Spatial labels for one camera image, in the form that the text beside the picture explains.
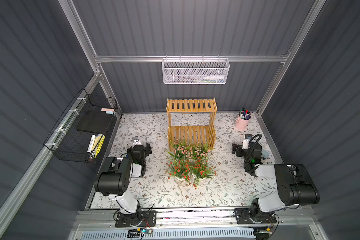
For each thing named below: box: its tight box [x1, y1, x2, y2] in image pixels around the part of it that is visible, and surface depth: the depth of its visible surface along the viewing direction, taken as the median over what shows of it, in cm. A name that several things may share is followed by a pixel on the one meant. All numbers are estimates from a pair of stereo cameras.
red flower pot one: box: [189, 156, 217, 190], surface depth 79 cm
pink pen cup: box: [235, 111, 252, 130], surface depth 106 cm
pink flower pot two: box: [192, 141, 211, 158], surface depth 83 cm
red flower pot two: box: [163, 158, 193, 182], surface depth 78 cm
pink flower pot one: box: [166, 139, 196, 161], surface depth 84 cm
